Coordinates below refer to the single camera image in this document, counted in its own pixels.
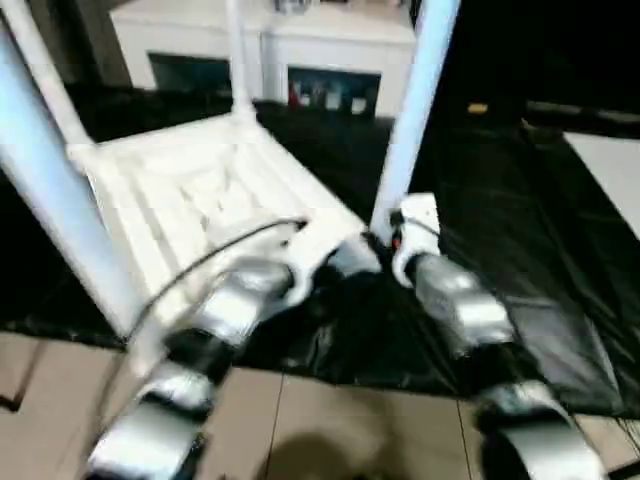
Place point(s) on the black metal stand foot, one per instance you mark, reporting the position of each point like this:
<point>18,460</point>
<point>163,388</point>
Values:
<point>11,403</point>

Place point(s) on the white plastic table top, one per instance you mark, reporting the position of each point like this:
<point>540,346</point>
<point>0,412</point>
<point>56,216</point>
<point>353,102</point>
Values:
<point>175,175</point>

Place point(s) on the black mat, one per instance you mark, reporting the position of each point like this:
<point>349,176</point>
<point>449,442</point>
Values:
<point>500,250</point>

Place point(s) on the grey curtain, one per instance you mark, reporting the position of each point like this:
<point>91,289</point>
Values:
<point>95,40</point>

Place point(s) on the white sheet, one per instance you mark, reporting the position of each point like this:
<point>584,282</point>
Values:
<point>610,175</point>

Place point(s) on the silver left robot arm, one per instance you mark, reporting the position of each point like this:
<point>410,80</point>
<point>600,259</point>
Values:
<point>230,310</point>

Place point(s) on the white jar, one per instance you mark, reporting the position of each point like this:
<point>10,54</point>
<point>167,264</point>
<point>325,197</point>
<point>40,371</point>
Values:
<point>331,100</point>
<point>357,104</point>

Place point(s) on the small yellow box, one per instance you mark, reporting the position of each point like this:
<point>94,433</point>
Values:
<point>478,108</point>

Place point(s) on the white cabinet with glass doors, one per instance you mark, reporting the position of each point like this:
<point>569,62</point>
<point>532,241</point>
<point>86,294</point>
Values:
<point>200,30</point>

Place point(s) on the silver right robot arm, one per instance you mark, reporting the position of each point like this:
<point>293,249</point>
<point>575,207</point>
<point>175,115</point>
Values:
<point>460,295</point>

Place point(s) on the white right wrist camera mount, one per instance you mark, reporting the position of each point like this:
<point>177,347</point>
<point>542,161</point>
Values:
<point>420,210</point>

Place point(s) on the white plastic table leg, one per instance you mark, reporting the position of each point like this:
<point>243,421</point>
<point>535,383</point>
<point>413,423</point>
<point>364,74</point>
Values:
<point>50,175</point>
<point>415,100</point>
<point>55,85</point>
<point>240,60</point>

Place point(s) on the grey crumpled bundle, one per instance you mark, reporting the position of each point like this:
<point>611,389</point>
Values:
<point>292,6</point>

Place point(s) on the small red white figure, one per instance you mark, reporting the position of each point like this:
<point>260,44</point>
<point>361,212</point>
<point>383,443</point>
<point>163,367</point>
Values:
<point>300,100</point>

